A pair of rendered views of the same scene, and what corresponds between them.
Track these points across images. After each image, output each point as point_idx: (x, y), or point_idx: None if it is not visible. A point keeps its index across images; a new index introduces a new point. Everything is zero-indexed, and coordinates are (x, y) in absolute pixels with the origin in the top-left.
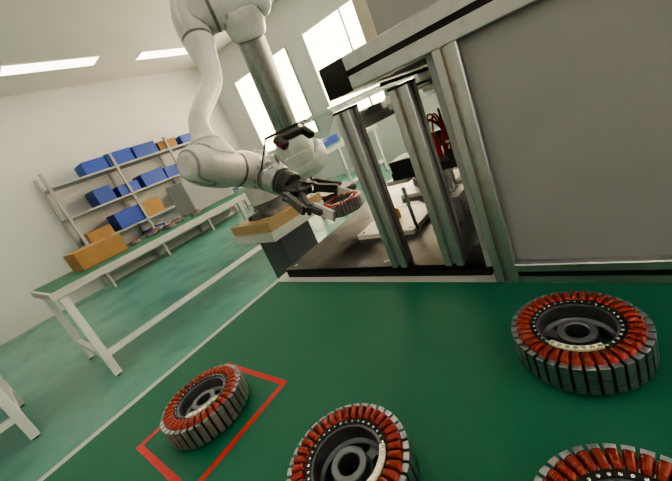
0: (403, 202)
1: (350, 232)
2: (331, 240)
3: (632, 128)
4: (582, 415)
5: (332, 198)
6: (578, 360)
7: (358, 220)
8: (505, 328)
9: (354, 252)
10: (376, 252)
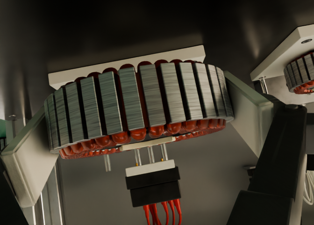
0: (260, 40)
1: (84, 35)
2: (5, 17)
3: None
4: None
5: (167, 135)
6: None
7: None
8: (4, 134)
9: (0, 91)
10: (23, 105)
